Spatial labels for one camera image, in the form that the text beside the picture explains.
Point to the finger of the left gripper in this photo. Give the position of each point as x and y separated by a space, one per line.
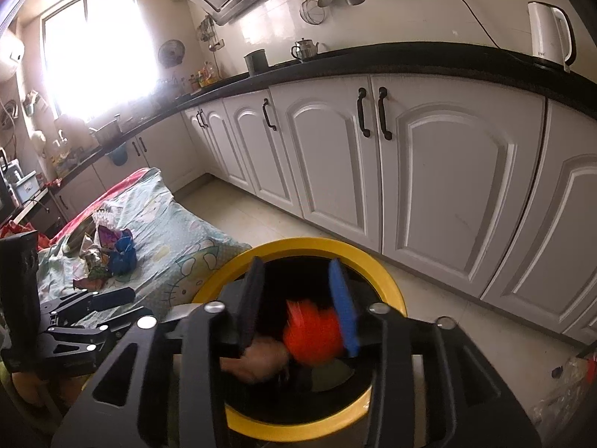
123 322
97 301

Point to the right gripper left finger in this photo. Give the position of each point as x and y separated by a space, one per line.
252 287

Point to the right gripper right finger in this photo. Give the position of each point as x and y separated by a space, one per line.
345 307

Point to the red plastic bag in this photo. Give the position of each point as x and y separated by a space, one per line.
312 335

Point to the green dark snack wrapper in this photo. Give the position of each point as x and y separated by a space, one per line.
97 263

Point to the blue plastic bag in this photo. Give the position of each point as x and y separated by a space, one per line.
122 259

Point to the dark peanut snack wrapper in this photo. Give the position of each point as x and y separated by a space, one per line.
90 284

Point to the white printed plastic bag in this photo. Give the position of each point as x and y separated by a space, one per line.
260 361

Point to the purple snack wrapper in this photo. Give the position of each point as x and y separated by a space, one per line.
108 237

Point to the yellow rimmed black trash bin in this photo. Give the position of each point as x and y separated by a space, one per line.
372 272

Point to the round metal plate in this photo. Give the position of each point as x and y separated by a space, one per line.
86 229

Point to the light blue storage box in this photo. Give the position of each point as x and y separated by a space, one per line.
26 187

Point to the blue hanging basin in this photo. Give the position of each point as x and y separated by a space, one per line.
118 156

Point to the steel cooking pot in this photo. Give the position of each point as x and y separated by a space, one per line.
107 132

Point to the black cylindrical container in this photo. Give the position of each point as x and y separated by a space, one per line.
256 62

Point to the small steel teapot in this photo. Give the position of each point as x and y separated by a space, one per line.
304 49

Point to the white water heater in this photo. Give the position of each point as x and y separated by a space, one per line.
11 54

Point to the white electric kettle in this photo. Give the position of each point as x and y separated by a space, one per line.
552 35

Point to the wall ventilation fan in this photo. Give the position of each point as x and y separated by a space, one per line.
171 53

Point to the hanging wire strainer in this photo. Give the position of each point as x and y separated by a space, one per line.
311 12

